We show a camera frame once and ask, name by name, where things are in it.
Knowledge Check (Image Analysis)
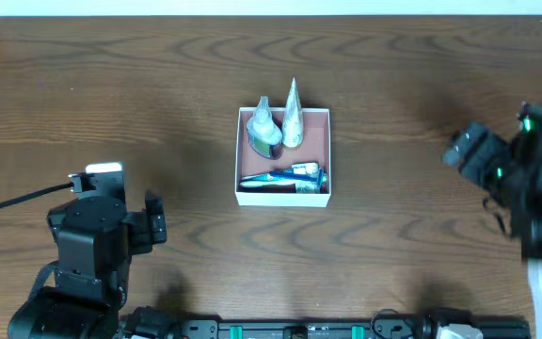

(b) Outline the blue disposable razor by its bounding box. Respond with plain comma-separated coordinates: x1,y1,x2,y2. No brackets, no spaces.
270,169,327,187

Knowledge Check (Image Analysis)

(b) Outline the green white toothbrush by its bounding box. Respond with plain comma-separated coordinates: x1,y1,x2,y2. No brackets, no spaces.
239,172,329,189

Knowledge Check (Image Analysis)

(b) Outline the red teal toothpaste tube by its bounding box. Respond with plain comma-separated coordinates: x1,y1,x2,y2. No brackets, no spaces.
241,162,320,186

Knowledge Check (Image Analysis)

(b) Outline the green soap packet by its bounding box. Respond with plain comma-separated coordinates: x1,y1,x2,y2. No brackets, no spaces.
295,183,321,194

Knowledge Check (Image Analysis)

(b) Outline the clear spray bottle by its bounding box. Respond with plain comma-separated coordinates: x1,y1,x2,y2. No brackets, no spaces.
247,96,283,159

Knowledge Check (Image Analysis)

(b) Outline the white cream tube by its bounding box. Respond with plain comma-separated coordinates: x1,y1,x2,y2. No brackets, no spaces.
282,78,304,148

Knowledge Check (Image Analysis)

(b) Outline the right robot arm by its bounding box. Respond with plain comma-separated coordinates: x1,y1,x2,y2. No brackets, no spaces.
442,104,542,338

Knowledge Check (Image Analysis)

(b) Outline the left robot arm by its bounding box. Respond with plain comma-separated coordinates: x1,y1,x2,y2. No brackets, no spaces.
8,168,167,338

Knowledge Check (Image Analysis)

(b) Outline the white open cardboard box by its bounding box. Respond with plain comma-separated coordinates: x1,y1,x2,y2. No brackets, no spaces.
233,107,332,208

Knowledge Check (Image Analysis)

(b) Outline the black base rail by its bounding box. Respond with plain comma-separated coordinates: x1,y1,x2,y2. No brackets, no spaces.
114,307,532,339

